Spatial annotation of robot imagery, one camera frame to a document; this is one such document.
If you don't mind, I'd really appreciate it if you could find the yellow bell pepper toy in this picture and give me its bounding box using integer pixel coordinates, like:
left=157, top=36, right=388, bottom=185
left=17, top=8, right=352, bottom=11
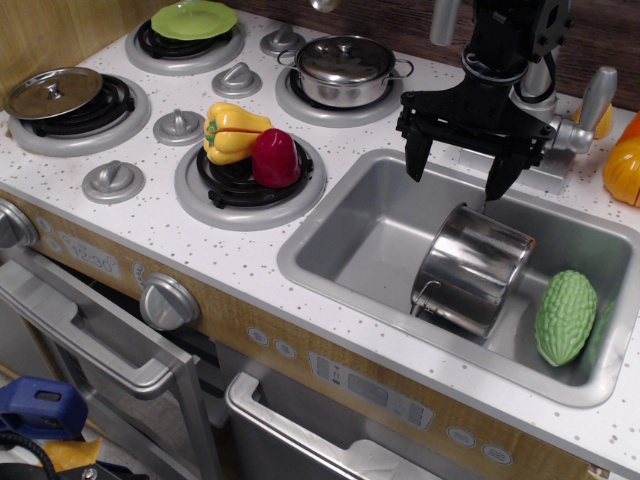
left=203, top=102, right=273, bottom=166

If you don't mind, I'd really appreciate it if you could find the orange pumpkin toy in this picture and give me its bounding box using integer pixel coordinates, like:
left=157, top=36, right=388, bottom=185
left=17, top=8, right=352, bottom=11
left=603, top=114, right=639, bottom=207

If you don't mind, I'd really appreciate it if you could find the burner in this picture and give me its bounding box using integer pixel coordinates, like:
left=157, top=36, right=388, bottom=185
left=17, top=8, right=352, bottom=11
left=275, top=70, right=404, bottom=129
left=9, top=75, right=151, bottom=158
left=174, top=138, right=326, bottom=231
left=125, top=20, right=244, bottom=76

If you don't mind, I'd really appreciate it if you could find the green bitter gourd toy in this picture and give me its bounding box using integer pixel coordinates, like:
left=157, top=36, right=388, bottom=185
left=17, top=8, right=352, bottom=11
left=535, top=270, right=598, bottom=367

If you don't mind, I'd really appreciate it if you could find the silver faucet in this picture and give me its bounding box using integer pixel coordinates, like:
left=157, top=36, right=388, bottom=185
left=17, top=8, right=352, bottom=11
left=457, top=63, right=619, bottom=196

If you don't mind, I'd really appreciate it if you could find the silver stove knob upper middle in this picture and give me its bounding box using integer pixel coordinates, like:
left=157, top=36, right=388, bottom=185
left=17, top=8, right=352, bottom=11
left=211, top=62, right=262, bottom=99

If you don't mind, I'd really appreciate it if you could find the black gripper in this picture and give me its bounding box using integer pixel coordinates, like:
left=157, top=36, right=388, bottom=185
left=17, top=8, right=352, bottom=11
left=396, top=59, right=555, bottom=201

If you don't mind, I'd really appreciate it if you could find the blue clamp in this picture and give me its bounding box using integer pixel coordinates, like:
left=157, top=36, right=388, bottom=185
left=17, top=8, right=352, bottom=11
left=1, top=376, right=88, bottom=440

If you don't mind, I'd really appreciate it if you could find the steel pot with lid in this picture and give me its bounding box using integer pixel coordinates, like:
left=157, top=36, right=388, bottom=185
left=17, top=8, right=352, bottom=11
left=276, top=35, right=414, bottom=109

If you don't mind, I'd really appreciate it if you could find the green plate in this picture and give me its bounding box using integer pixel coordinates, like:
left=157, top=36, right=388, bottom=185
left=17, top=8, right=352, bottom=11
left=151, top=1, right=238, bottom=41

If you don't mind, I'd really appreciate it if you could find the yellow toy behind faucet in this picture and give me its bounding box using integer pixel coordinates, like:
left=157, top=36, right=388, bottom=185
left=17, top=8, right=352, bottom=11
left=571, top=104, right=613, bottom=140

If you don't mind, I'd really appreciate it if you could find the silver oven knob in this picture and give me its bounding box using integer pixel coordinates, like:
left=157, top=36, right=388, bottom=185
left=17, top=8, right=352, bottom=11
left=0, top=199, right=40, bottom=249
left=139, top=272, right=201, bottom=331

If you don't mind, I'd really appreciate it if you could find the silver stove knob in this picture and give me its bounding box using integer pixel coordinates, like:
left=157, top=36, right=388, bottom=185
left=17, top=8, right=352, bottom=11
left=82, top=160, right=145, bottom=204
left=211, top=62, right=262, bottom=99
left=260, top=24, right=306, bottom=57
left=153, top=109, right=205, bottom=146

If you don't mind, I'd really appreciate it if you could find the silver oven knob left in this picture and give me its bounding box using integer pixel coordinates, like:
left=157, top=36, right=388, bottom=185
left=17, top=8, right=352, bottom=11
left=0, top=199, right=40, bottom=249

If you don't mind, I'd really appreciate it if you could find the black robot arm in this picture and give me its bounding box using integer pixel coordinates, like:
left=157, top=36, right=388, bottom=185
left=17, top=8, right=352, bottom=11
left=396, top=1, right=573, bottom=201

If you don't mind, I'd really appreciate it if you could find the front left burner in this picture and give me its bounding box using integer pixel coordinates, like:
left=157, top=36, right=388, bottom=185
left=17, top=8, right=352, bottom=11
left=9, top=75, right=151, bottom=158

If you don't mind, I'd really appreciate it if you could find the grey sink basin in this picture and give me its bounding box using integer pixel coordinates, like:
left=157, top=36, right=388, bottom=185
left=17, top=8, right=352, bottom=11
left=278, top=150, right=639, bottom=407

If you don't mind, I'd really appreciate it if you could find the silver stove knob front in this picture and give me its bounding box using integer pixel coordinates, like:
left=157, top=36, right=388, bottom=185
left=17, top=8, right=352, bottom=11
left=82, top=160, right=145, bottom=204

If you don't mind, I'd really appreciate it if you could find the silver oven knob right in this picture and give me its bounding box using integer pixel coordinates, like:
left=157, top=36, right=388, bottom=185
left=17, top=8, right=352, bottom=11
left=139, top=272, right=201, bottom=331

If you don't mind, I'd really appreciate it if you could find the back left burner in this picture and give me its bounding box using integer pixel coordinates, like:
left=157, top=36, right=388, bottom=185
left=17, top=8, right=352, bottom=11
left=125, top=20, right=244, bottom=76

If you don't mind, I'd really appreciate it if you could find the steel pot lid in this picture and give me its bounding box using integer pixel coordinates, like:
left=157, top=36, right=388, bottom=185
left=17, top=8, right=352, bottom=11
left=4, top=67, right=104, bottom=120

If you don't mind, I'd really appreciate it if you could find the silver faucet handle left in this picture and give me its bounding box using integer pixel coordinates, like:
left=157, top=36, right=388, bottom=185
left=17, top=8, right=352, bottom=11
left=430, top=0, right=462, bottom=46

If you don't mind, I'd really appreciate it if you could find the red bell pepper toy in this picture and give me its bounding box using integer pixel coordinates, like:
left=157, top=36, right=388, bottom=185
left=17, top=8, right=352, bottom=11
left=252, top=128, right=301, bottom=188

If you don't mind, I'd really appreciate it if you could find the silver stove knob centre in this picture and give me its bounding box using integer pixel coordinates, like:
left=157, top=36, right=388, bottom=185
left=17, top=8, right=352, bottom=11
left=153, top=109, right=205, bottom=146

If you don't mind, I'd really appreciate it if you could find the front right burner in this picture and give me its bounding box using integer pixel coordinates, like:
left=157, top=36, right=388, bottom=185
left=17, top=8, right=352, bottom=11
left=174, top=138, right=326, bottom=231

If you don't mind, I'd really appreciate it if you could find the back right burner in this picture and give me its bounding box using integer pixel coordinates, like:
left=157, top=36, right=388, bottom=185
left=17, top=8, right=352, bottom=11
left=275, top=70, right=404, bottom=129

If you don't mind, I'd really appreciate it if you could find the oven door with handle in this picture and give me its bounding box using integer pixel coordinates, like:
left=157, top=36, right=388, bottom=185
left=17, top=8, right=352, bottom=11
left=1, top=250, right=223, bottom=479

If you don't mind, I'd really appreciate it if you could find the dishwasher door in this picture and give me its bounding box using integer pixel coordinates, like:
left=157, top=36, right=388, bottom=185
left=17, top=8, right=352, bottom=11
left=225, top=372, right=437, bottom=479

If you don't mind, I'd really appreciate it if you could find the silver stove knob top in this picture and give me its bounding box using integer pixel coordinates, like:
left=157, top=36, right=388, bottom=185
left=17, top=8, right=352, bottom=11
left=260, top=24, right=306, bottom=57

